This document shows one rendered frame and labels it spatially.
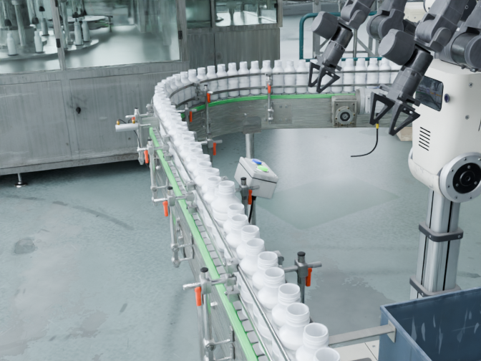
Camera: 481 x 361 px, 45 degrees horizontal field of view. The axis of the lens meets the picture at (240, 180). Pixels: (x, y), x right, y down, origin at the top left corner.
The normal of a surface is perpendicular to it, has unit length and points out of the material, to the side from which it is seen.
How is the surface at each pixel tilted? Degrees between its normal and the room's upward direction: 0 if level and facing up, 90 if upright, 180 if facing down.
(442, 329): 90
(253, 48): 90
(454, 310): 90
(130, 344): 0
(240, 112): 90
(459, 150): 101
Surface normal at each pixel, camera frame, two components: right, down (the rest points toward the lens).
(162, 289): -0.03, -0.93
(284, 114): -0.05, 0.37
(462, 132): 0.24, 0.52
